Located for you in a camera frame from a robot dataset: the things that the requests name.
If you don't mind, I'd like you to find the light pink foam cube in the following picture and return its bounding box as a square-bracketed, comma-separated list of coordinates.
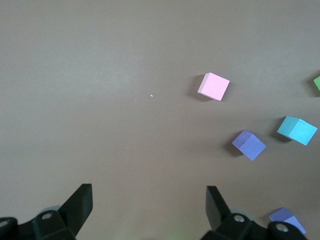
[197, 72, 231, 102]

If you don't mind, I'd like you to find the cyan foam cube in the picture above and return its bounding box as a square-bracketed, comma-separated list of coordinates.
[276, 115, 319, 146]

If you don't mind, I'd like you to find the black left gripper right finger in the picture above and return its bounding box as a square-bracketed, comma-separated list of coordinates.
[201, 185, 255, 240]

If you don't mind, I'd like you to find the purple foam cube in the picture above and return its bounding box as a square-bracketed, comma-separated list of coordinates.
[268, 207, 307, 236]
[231, 129, 267, 162]

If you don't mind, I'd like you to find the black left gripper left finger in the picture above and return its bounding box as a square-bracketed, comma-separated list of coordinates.
[32, 183, 93, 240]

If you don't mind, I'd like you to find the green foam cube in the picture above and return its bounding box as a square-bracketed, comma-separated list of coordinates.
[313, 75, 320, 97]

